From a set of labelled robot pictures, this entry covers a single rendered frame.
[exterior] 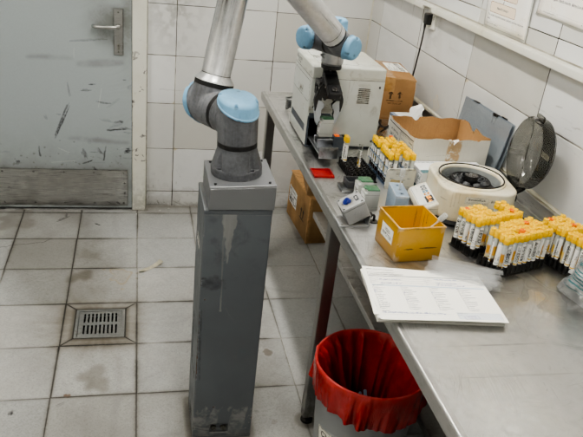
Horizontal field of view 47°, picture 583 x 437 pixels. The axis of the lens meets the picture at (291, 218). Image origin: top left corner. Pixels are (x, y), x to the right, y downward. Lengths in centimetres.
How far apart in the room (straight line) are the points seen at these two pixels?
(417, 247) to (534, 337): 37
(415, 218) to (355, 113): 71
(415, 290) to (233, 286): 65
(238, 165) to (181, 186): 202
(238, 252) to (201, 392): 53
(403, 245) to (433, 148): 63
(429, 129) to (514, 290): 95
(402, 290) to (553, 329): 35
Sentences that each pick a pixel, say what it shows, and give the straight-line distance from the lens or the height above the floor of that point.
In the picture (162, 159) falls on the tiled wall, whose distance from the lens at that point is 382.
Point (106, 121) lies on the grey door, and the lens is 369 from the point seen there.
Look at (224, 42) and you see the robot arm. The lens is 195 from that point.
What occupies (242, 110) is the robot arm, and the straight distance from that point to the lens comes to 184.
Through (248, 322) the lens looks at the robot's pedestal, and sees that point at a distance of 212.
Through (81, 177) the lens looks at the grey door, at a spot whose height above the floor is 20.
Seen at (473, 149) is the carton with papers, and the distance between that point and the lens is 235.
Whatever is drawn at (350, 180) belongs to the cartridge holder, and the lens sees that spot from 214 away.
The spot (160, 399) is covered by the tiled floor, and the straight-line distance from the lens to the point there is 256.
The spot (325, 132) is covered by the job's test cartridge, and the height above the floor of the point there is 97.
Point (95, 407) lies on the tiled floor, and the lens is 254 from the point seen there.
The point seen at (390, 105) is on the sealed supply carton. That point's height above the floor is 94.
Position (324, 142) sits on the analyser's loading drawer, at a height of 93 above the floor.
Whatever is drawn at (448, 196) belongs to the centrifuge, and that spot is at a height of 97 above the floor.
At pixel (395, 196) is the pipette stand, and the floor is 97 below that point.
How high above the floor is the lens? 170
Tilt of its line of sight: 26 degrees down
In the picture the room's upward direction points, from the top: 7 degrees clockwise
